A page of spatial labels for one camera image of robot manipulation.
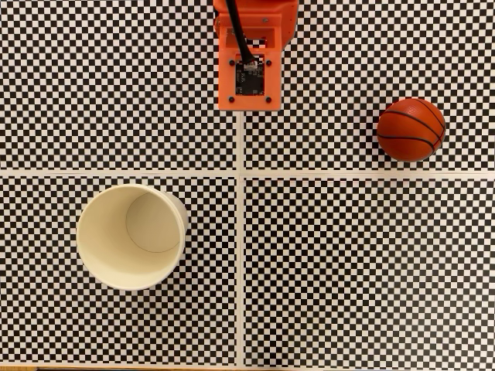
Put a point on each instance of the orange camera mount with board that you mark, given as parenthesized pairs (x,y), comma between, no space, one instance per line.
(228,85)

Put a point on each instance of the small orange basketball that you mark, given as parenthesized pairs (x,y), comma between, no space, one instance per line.
(410,129)

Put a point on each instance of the white paper cup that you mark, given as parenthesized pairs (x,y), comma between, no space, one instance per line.
(116,247)

